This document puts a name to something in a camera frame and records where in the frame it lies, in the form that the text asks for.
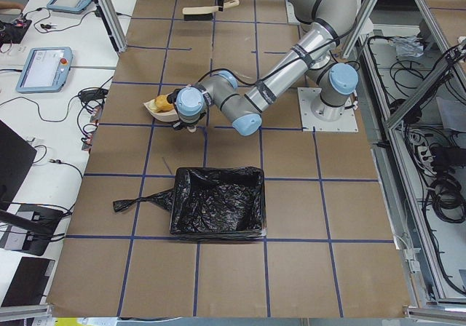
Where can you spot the beige plastic dustpan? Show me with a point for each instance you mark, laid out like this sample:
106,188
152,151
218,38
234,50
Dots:
167,117

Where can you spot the round orange bread bun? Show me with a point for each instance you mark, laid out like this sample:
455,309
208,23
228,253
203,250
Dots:
162,104

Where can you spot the yellow bread piece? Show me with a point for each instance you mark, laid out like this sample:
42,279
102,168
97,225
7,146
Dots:
152,106

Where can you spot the beige hand brush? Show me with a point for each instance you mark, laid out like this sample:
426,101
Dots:
206,13

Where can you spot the bin with black bag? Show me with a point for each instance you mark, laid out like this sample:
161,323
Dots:
208,203

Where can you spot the near teach pendant tablet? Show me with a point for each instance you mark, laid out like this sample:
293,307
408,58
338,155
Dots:
46,70

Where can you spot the black monitor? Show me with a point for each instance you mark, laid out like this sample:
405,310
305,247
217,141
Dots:
17,157

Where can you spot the black monitor stand base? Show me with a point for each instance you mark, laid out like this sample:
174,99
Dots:
30,229

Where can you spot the aluminium frame post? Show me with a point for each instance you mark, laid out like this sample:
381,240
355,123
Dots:
112,25

